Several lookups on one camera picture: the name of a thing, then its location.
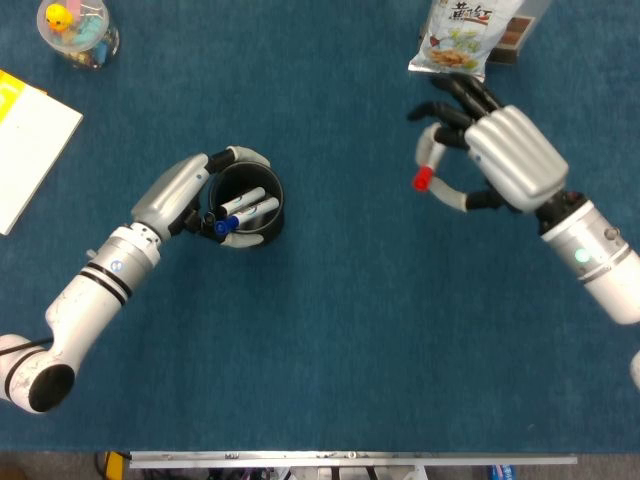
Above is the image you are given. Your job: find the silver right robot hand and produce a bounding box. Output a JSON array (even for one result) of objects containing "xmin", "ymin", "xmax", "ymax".
[{"xmin": 407, "ymin": 73, "xmax": 570, "ymax": 215}]

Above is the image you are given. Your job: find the clear jar of clips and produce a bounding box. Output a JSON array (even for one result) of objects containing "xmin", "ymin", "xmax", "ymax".
[{"xmin": 36, "ymin": 0, "xmax": 121, "ymax": 70}]

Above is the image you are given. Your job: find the red-capped white marker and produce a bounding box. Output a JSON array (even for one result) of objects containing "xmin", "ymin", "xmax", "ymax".
[{"xmin": 411, "ymin": 166, "xmax": 435, "ymax": 192}]

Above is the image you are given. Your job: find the brown cardboard box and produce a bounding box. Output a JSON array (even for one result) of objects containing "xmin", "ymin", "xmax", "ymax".
[{"xmin": 487, "ymin": 0, "xmax": 551, "ymax": 66}]

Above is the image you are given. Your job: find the black mesh pen holder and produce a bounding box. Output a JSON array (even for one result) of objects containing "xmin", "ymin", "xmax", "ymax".
[{"xmin": 208, "ymin": 160, "xmax": 285, "ymax": 246}]

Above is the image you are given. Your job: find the blue felt table mat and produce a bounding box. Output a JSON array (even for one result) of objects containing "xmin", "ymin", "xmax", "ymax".
[{"xmin": 0, "ymin": 0, "xmax": 640, "ymax": 454}]

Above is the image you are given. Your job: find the blue-capped white marker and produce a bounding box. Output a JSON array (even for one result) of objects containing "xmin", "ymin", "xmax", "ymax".
[{"xmin": 214, "ymin": 197, "xmax": 280, "ymax": 235}]

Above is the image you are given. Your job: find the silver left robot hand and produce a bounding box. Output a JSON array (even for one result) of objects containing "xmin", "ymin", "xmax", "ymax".
[{"xmin": 130, "ymin": 145, "xmax": 271, "ymax": 250}]

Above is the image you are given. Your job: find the metal table edge rail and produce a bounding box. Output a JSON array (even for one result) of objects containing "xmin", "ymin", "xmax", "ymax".
[{"xmin": 128, "ymin": 449, "xmax": 579, "ymax": 469}]

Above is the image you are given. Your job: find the white notebook yellow-green cover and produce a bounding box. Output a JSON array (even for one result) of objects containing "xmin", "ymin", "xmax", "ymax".
[{"xmin": 0, "ymin": 69, "xmax": 85, "ymax": 236}]

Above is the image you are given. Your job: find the black-capped white marker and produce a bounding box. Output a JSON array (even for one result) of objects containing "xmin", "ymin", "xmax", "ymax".
[{"xmin": 203, "ymin": 187, "xmax": 266, "ymax": 224}]

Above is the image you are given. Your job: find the yellow duck toy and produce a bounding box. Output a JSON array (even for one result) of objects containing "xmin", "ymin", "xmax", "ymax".
[{"xmin": 44, "ymin": 3, "xmax": 76, "ymax": 34}]

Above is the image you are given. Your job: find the white peanut snack bag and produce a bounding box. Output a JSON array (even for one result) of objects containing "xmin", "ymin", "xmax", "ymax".
[{"xmin": 407, "ymin": 0, "xmax": 526, "ymax": 81}]

